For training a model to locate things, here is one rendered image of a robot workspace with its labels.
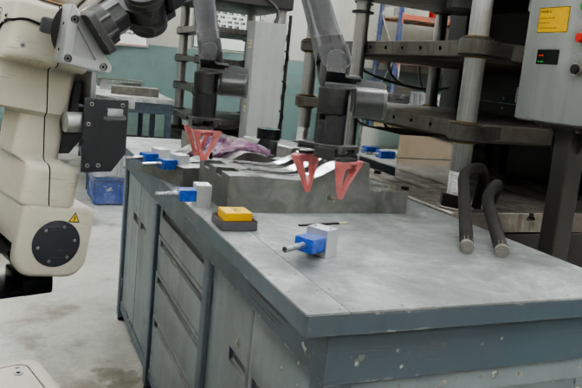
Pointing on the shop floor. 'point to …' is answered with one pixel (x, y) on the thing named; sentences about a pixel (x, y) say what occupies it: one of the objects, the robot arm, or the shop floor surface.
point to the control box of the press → (555, 98)
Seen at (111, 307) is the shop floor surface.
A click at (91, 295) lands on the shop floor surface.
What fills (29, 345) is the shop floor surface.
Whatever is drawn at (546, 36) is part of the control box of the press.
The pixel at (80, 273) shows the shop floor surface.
